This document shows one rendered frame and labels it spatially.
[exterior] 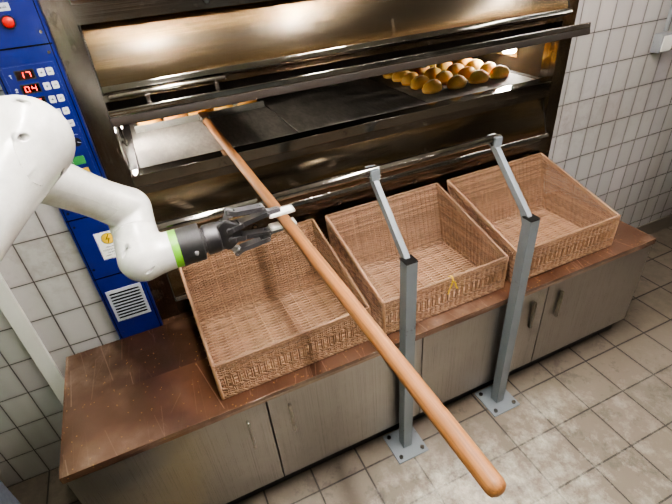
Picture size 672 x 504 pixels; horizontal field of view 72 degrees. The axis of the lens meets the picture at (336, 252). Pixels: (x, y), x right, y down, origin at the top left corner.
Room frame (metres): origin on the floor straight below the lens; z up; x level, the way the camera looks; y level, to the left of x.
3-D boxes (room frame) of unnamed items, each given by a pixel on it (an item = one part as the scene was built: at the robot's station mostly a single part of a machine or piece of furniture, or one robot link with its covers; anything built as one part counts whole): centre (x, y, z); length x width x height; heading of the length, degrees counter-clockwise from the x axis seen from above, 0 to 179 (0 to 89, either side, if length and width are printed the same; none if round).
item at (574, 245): (1.73, -0.86, 0.72); 0.56 x 0.49 x 0.28; 112
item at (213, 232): (0.97, 0.28, 1.19); 0.09 x 0.07 x 0.08; 112
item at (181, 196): (1.75, -0.19, 1.02); 1.79 x 0.11 x 0.19; 112
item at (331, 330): (1.29, 0.24, 0.72); 0.56 x 0.49 x 0.28; 113
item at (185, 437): (1.44, -0.19, 0.29); 2.42 x 0.56 x 0.58; 112
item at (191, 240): (0.95, 0.35, 1.19); 0.12 x 0.06 x 0.09; 22
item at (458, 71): (2.37, -0.57, 1.21); 0.61 x 0.48 x 0.06; 22
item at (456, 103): (1.77, -0.18, 1.16); 1.80 x 0.06 x 0.04; 112
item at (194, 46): (1.75, -0.19, 1.54); 1.79 x 0.11 x 0.19; 112
